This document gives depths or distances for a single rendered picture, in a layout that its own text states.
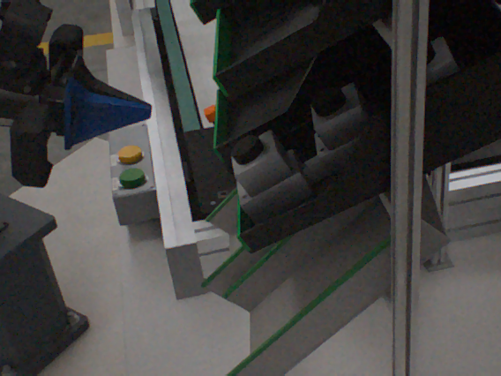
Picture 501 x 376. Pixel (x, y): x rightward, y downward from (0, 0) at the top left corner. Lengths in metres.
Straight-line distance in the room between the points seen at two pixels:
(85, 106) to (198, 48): 1.06
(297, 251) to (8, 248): 0.36
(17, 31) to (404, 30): 0.30
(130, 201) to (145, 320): 0.20
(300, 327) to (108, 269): 0.53
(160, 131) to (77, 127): 0.67
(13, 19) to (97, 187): 0.80
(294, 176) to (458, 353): 0.44
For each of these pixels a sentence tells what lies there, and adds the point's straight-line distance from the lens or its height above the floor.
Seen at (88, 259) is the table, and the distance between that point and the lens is 1.25.
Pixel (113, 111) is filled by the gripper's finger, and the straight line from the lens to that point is 0.67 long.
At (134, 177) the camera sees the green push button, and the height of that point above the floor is 0.97.
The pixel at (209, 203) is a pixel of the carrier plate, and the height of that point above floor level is 0.97.
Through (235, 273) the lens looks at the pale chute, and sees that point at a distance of 0.90.
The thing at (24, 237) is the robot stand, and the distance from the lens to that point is 0.99.
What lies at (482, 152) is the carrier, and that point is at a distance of 1.20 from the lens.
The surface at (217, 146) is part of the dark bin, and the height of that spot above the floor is 1.21.
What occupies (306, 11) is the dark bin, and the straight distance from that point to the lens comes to 0.64.
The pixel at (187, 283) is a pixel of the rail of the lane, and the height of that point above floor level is 0.89.
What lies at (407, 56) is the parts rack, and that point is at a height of 1.39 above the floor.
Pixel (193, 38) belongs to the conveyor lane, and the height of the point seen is 0.92.
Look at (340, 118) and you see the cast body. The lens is 0.66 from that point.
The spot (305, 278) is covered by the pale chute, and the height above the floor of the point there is 1.06.
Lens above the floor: 1.63
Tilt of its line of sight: 36 degrees down
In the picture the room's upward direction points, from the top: 7 degrees counter-clockwise
